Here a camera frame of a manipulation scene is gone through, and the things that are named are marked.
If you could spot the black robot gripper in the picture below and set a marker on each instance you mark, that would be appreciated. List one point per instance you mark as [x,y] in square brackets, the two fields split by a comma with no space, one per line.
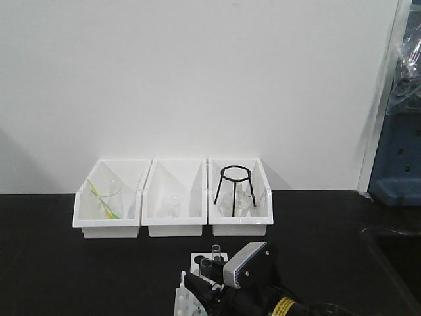
[258,299]

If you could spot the glass test tube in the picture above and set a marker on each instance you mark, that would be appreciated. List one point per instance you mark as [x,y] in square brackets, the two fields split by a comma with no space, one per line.
[205,267]
[216,252]

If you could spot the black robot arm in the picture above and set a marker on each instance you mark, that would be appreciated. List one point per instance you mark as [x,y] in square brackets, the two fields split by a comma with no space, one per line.
[290,304]

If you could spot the white test tube rack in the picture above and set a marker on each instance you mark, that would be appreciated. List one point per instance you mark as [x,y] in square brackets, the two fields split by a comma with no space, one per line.
[185,303]

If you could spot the blue-grey pegboard drying rack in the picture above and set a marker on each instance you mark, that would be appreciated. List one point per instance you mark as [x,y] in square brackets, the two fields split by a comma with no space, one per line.
[395,178]

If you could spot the glassware in right bin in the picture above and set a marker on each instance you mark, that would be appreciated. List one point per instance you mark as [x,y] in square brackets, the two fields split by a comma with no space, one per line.
[242,203]

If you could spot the right white storage bin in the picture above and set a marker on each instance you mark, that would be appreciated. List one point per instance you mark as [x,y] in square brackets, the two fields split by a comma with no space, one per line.
[238,226]

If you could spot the white storage bin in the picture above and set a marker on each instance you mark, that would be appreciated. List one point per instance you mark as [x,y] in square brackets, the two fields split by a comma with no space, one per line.
[88,215]
[186,178]
[238,226]

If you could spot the small beaker in middle bin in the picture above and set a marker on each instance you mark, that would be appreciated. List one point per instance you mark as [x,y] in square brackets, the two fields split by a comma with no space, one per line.
[171,206]

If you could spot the middle white storage bin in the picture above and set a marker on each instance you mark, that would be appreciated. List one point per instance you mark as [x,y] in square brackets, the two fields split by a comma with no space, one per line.
[186,178]

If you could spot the left white storage bin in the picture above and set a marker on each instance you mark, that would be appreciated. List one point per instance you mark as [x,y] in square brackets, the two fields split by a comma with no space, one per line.
[88,215]

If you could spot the glass beaker in left bin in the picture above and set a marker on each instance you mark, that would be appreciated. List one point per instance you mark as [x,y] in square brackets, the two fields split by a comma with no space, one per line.
[111,192]

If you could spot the black lab sink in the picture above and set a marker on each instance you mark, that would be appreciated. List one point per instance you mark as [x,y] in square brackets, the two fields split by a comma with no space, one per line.
[398,253]

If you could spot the plastic bag of pegs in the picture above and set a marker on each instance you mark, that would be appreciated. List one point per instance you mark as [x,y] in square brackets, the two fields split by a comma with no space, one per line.
[404,96]

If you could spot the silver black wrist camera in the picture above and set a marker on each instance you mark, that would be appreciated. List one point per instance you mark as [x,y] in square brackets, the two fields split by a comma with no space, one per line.
[247,265]

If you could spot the black wire tripod stand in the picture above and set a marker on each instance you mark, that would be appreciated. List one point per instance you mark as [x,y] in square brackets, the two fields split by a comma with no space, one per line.
[230,177]

